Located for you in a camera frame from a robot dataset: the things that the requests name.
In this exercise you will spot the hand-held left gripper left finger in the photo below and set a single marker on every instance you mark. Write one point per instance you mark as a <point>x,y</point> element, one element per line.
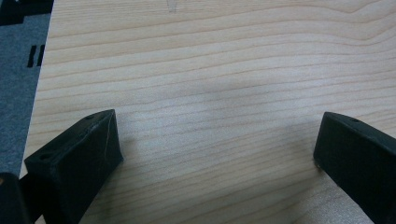
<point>74,158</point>

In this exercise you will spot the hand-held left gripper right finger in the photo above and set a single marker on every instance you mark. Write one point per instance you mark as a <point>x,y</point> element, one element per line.
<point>358,158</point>

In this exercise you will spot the black metal stand base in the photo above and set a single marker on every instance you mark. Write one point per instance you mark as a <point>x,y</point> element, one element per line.
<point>18,9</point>

